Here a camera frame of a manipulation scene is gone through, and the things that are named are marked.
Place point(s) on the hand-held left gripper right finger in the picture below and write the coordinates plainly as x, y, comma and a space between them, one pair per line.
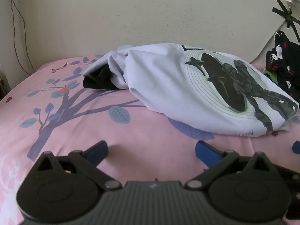
205, 151

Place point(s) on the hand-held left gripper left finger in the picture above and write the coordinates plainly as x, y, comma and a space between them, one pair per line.
99, 150

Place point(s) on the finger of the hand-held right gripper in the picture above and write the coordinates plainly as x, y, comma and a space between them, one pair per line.
296, 148

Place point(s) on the white printed t-shirt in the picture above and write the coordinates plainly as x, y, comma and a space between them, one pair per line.
164, 82

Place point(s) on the black printed clothes pile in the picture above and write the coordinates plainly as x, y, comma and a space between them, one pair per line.
287, 61

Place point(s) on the pink tree-print bed sheet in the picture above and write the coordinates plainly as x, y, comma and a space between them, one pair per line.
98, 126

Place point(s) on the green cloth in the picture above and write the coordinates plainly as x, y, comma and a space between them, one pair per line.
269, 73

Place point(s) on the black tape cross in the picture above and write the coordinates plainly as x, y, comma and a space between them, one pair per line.
283, 9
293, 25

